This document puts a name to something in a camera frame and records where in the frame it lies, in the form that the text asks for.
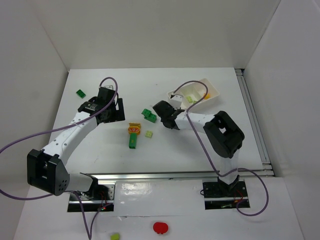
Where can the tall green number lego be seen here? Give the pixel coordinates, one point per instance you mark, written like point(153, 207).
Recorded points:
point(133, 141)

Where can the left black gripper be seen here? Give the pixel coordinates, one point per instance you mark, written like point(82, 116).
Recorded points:
point(119, 110)

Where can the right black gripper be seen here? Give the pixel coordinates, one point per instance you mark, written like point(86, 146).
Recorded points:
point(160, 110)

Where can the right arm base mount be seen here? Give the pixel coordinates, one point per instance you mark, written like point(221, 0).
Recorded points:
point(215, 199)

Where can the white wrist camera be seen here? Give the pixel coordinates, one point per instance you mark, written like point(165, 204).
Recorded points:
point(176, 100)
point(111, 87)

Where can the small dark green lego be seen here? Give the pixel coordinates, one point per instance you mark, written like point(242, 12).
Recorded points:
point(80, 93)

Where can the dark green stacked lego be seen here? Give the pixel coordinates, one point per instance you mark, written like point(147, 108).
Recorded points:
point(149, 116)

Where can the aluminium rail front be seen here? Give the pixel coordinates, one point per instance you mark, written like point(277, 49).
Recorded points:
point(153, 176)

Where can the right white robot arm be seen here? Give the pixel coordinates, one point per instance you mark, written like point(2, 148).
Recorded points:
point(224, 135)

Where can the yellow flower printed lego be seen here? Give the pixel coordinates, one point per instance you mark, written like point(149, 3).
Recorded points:
point(134, 128)

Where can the orange small lego brick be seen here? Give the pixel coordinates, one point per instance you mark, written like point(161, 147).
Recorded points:
point(206, 96)

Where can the red round lego piece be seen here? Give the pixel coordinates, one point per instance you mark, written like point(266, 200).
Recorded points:
point(160, 228)

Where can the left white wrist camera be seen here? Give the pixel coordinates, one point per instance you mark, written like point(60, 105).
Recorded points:
point(111, 87)

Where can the light green floor lego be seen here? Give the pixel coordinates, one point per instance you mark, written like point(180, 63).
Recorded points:
point(115, 236)

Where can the light green lego brick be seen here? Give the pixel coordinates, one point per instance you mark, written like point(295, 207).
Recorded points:
point(190, 99)
point(148, 134)

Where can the aluminium rail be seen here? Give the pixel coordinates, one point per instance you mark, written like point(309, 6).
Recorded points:
point(267, 167)
point(153, 176)

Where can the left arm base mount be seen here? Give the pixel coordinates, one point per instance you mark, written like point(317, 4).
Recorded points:
point(104, 199)

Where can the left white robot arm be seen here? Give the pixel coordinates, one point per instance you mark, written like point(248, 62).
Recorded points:
point(46, 168)

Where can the aluminium rail right side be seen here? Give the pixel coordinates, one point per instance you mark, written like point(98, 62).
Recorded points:
point(267, 167)

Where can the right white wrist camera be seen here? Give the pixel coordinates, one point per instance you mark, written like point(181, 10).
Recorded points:
point(176, 100)

